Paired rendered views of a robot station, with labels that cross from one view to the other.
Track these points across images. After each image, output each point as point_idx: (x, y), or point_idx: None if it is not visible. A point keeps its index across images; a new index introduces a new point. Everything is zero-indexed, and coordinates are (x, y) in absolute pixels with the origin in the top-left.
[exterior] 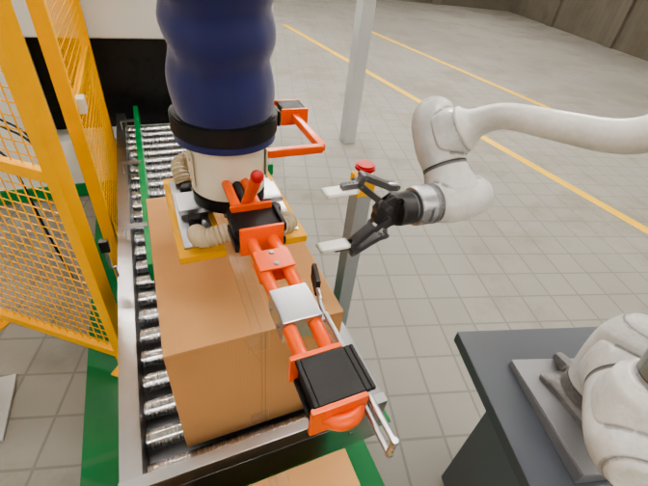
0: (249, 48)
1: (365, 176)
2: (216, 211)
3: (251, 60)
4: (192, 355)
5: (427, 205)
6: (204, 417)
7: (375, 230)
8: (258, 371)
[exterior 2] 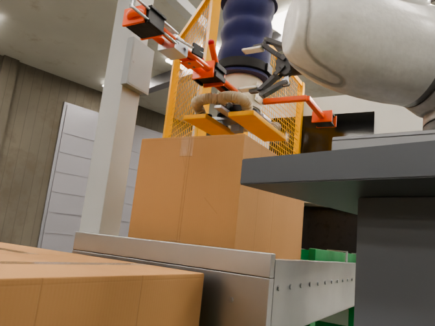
0: (242, 21)
1: (265, 37)
2: (219, 112)
3: (243, 27)
4: (153, 143)
5: None
6: (143, 218)
7: (274, 74)
8: (182, 180)
